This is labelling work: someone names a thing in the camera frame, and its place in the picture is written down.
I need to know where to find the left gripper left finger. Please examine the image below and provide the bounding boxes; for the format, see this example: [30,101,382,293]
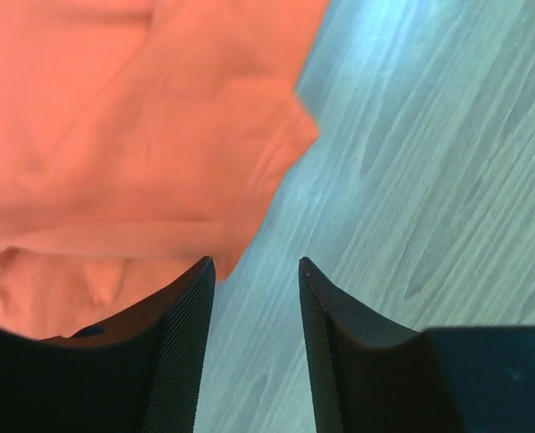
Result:
[0,258,216,432]

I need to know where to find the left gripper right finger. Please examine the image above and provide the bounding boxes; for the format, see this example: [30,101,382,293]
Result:
[299,258,535,432]

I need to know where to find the orange t shirt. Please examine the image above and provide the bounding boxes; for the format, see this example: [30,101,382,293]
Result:
[0,1,327,339]

